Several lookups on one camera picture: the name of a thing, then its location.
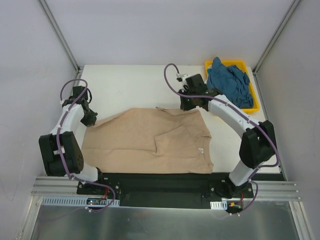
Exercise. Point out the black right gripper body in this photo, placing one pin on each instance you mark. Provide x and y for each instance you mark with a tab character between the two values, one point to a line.
187	105

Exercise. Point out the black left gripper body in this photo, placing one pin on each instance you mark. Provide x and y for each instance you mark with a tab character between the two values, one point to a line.
89	118

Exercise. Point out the beige t shirt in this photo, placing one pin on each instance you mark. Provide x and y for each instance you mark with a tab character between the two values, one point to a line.
149	141

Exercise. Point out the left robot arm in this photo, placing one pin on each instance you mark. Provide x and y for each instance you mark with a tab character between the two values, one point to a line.
61	148

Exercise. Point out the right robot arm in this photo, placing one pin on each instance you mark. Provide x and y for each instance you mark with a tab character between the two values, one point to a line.
258	142

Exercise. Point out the blue t shirt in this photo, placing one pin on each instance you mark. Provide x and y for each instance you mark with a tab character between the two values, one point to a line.
232	82

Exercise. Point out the yellow plastic bin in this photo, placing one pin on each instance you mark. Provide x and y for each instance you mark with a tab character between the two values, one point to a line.
242	66

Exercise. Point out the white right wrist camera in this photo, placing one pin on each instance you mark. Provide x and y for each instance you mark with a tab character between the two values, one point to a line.
181	77

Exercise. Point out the aluminium front rail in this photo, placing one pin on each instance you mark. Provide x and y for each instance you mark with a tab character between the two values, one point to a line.
268	187

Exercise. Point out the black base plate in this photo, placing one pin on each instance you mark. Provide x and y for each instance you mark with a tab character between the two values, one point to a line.
176	191

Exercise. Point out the left white cable duct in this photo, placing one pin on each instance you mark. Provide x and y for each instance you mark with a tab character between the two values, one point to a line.
65	201

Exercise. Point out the white cable duct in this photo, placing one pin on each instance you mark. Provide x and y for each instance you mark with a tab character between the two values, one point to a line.
218	205
65	201

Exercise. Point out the right white cable duct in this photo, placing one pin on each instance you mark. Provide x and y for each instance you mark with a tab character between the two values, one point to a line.
218	205

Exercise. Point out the left aluminium frame post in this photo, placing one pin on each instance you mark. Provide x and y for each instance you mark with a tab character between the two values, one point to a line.
59	34

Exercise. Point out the aluminium frame post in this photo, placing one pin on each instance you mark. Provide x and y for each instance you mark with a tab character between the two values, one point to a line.
294	5
59	34

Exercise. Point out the right aluminium frame post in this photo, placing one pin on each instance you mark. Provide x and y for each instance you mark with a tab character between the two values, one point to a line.
294	5

